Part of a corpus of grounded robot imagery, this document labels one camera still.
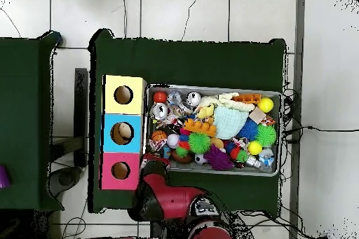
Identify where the small basketball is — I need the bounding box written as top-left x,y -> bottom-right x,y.
150,129 -> 168,142

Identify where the bright green spiky ball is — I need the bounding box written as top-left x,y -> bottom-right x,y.
187,132 -> 212,154

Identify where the mint green cloth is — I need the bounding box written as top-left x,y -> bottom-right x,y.
212,105 -> 250,140

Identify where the blue spiky ball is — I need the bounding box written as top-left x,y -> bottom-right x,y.
237,117 -> 259,142

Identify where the orange toy building brick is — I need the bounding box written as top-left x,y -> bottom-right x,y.
183,118 -> 217,137

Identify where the dark green table cloth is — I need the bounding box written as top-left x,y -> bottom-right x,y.
88,28 -> 288,219

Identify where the small baseball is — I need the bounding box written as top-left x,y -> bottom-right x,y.
166,133 -> 180,149

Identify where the red-orange ball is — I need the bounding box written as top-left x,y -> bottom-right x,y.
152,90 -> 168,104

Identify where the black power cable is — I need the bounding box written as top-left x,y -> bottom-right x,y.
283,125 -> 359,137

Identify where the purple spiky toy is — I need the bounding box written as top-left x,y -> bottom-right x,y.
203,144 -> 234,171

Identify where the shallow wire mesh bin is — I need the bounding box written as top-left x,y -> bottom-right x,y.
144,83 -> 283,177

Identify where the yellow plush duck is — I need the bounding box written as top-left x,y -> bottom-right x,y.
195,104 -> 215,119

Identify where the green cloth side table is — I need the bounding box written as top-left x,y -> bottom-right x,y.
0,31 -> 65,212

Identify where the dark grey rounded base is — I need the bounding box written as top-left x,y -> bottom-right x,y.
46,165 -> 83,199

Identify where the wooden box with three holes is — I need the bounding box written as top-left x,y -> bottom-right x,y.
99,74 -> 148,191

